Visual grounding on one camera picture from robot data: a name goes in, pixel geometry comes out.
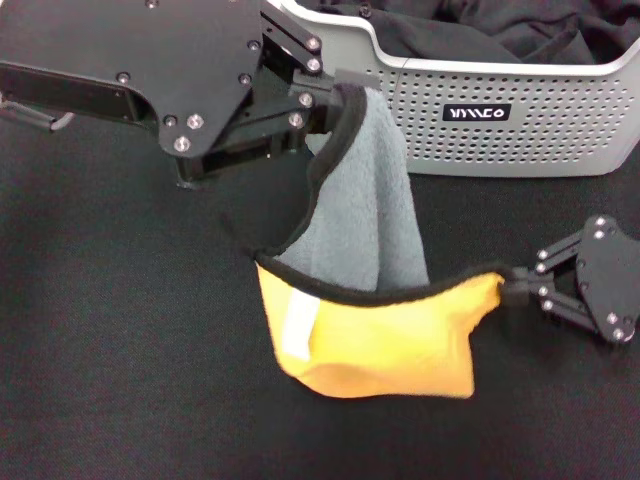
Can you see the grey perforated storage basket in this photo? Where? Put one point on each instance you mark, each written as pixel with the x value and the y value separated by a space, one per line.
pixel 550 145

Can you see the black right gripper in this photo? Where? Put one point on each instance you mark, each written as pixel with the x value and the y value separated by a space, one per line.
pixel 610 275

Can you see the yellow grey towel black trim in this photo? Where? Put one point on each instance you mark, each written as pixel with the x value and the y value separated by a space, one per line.
pixel 390 345

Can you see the black tablecloth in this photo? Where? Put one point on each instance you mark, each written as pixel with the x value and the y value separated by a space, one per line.
pixel 125 350

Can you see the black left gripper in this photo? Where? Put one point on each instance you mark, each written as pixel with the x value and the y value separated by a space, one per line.
pixel 150 55

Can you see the black crumpled cloth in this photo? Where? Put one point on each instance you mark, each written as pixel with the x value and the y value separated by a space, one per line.
pixel 450 35

